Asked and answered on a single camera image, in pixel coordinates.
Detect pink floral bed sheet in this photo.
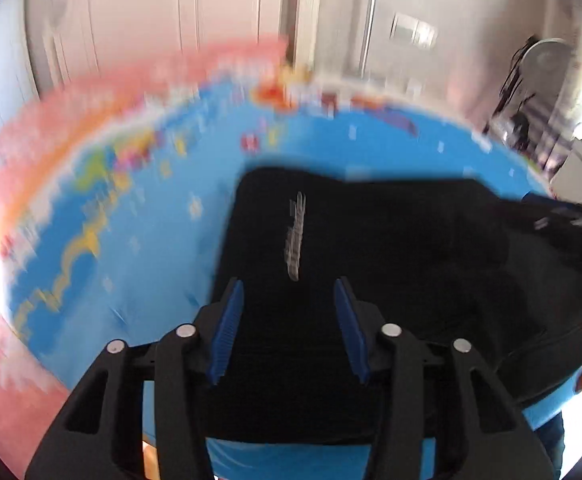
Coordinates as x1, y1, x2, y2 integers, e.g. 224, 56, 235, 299
0, 36, 288, 479

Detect black pants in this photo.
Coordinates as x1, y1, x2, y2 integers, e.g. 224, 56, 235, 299
203, 167, 582, 445

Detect blue cartoon print blanket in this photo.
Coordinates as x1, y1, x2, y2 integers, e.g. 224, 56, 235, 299
0, 66, 580, 480

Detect white wall socket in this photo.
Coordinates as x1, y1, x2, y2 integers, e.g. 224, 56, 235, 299
390, 13, 437, 50

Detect white wooden headboard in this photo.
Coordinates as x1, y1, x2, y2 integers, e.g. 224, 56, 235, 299
25, 0, 282, 93

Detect white standing fan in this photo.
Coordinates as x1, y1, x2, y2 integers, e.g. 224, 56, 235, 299
490, 37, 575, 126

